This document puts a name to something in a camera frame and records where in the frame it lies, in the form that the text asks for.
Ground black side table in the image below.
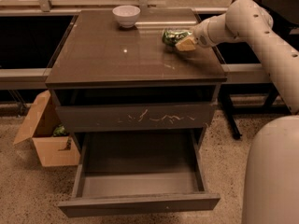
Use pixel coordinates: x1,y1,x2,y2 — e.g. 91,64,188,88
199,0,299,141

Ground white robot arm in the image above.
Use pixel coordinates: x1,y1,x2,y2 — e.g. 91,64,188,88
176,0,299,224

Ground white ceramic bowl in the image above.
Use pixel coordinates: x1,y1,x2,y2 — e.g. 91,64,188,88
112,6,140,28

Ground grey drawer cabinet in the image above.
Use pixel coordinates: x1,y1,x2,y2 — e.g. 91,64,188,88
46,8,226,146

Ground open grey middle drawer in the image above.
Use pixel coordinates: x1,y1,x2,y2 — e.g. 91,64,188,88
59,129,220,217

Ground green bag in box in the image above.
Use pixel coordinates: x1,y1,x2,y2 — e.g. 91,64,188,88
52,124,68,137

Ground brown cardboard box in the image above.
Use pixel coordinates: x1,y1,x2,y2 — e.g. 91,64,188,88
14,91,80,167

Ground green can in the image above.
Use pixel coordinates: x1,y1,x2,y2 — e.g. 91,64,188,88
162,28,192,47

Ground closed grey top drawer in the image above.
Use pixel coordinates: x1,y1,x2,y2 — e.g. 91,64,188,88
56,102,216,133

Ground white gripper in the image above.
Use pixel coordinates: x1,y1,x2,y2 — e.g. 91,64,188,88
176,19,216,51

